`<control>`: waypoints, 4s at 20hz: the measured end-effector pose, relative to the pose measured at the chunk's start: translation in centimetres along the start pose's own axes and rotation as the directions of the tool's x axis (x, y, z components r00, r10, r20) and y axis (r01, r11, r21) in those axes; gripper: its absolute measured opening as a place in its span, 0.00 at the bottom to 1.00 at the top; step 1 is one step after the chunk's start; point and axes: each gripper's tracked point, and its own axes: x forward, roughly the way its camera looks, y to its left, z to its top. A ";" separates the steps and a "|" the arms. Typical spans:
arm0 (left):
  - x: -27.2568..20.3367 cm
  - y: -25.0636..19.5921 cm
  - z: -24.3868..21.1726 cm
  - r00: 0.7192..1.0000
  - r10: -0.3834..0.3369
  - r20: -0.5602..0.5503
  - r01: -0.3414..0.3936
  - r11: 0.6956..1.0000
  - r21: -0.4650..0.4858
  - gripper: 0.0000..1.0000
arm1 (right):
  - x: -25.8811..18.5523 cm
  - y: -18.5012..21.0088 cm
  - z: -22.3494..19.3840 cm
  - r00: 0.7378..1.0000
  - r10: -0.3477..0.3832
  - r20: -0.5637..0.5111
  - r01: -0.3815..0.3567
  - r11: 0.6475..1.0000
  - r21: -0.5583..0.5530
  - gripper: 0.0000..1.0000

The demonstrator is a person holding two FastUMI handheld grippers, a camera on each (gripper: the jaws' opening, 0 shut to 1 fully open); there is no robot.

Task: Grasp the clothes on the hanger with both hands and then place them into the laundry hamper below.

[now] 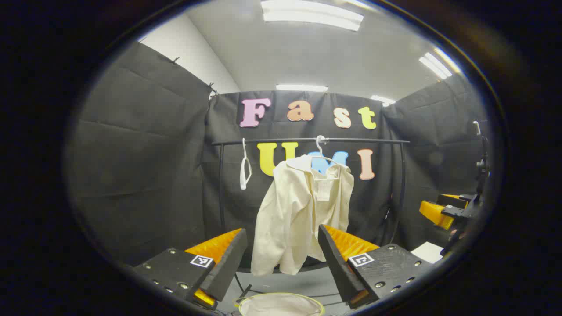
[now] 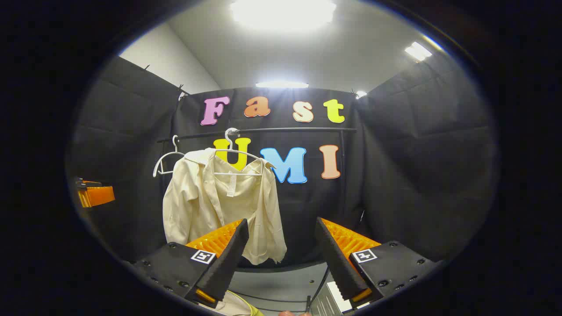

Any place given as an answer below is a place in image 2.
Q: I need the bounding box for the white laundry hamper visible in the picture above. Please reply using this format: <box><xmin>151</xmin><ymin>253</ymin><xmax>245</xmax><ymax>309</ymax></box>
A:
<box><xmin>206</xmin><ymin>290</ymin><xmax>264</xmax><ymax>316</ymax></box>

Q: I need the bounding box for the black floor cable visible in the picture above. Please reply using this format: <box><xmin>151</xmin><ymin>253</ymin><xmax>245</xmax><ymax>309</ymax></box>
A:
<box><xmin>306</xmin><ymin>266</ymin><xmax>331</xmax><ymax>313</ymax></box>

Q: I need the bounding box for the cream button-up shirt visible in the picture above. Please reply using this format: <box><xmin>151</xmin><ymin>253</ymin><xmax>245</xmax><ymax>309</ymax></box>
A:
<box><xmin>162</xmin><ymin>148</ymin><xmax>288</xmax><ymax>266</ymax></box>

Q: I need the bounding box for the black backdrop cloth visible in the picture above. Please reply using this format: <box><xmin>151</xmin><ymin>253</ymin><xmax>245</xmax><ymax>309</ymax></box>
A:
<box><xmin>66</xmin><ymin>56</ymin><xmax>499</xmax><ymax>268</ymax></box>

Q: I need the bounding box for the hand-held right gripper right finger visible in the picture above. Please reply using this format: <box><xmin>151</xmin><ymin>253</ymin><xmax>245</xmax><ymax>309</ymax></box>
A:
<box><xmin>313</xmin><ymin>216</ymin><xmax>445</xmax><ymax>310</ymax></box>

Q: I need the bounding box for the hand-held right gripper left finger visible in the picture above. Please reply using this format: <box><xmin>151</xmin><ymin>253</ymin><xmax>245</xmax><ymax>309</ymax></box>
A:
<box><xmin>131</xmin><ymin>218</ymin><xmax>250</xmax><ymax>309</ymax></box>

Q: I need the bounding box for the long ceiling light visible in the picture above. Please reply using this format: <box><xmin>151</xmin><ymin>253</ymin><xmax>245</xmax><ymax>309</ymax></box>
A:
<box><xmin>256</xmin><ymin>81</ymin><xmax>309</xmax><ymax>89</ymax></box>

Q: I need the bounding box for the white hanger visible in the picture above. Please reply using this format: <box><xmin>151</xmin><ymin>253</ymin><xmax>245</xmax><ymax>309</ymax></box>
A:
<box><xmin>152</xmin><ymin>135</ymin><xmax>186</xmax><ymax>178</ymax></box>
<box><xmin>214</xmin><ymin>127</ymin><xmax>265</xmax><ymax>177</ymax></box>

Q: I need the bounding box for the rectangular ceiling light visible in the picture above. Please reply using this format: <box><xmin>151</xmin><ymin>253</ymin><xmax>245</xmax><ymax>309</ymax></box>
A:
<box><xmin>404</xmin><ymin>41</ymin><xmax>433</xmax><ymax>61</ymax></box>

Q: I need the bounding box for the large ceiling light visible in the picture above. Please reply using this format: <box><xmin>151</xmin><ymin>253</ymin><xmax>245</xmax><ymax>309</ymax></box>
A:
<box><xmin>230</xmin><ymin>0</ymin><xmax>337</xmax><ymax>28</ymax></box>

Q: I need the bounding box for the black metal clothes rack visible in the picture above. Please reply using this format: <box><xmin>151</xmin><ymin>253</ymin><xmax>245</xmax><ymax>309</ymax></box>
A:
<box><xmin>157</xmin><ymin>126</ymin><xmax>358</xmax><ymax>264</ymax></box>

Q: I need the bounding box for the white ribbed panel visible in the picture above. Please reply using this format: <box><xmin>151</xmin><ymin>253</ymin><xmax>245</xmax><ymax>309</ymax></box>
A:
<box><xmin>311</xmin><ymin>281</ymin><xmax>357</xmax><ymax>316</ymax></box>

